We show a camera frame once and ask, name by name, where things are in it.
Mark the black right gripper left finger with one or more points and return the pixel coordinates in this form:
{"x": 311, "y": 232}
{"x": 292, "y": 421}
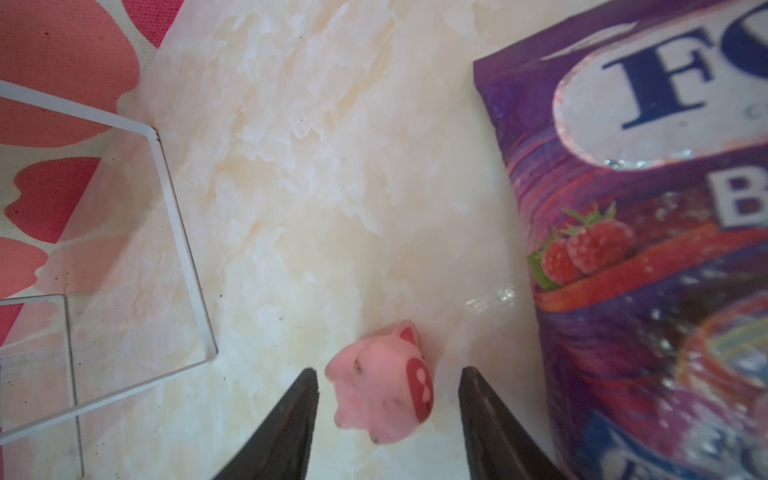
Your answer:
{"x": 280, "y": 447}

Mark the purple candy bag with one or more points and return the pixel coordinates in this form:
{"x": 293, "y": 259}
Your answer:
{"x": 634, "y": 136}

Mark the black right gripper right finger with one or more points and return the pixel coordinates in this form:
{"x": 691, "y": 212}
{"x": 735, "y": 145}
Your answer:
{"x": 497, "y": 446}

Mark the wooden two-tier shelf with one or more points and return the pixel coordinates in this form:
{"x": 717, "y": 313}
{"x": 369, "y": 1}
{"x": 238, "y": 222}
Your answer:
{"x": 100, "y": 299}

